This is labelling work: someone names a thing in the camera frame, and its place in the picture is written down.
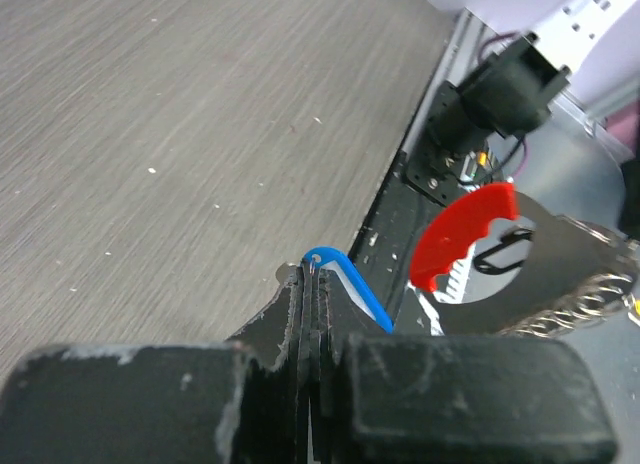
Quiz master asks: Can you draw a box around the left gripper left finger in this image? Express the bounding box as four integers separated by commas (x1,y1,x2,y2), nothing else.
1,266,312,463

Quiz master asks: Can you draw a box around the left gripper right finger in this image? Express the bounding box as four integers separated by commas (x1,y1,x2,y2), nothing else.
312,271,618,463

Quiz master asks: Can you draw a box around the blue tagged key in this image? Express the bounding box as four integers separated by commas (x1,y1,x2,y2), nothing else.
302,246,394,334

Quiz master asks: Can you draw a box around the red handled keyring with chain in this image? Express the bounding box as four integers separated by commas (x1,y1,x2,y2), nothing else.
409,183,639,337

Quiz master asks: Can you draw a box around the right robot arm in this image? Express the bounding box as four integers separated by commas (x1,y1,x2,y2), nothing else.
423,0,638,154

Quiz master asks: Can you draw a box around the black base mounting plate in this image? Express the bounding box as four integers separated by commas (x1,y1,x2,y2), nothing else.
349,144,499,335

